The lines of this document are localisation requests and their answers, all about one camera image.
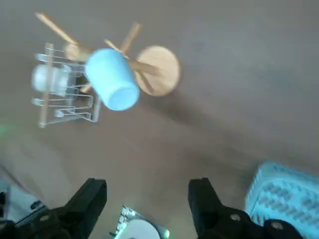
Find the wooden cup rack tree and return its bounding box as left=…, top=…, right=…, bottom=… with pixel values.
left=34, top=12, right=181, bottom=97

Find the white cup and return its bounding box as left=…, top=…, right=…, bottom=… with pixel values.
left=31, top=65, right=73, bottom=97

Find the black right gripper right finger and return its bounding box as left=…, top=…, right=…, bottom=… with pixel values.
left=188, top=178, right=305, bottom=239

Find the pale blue plastic cup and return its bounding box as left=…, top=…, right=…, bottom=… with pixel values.
left=84, top=48, right=141, bottom=112

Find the white wire cup rack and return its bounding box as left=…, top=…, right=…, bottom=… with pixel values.
left=31, top=42, right=102, bottom=129

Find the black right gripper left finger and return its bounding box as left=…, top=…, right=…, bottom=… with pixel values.
left=0, top=178, right=108, bottom=239

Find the light blue plastic basket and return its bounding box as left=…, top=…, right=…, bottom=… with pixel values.
left=244, top=161, right=319, bottom=239

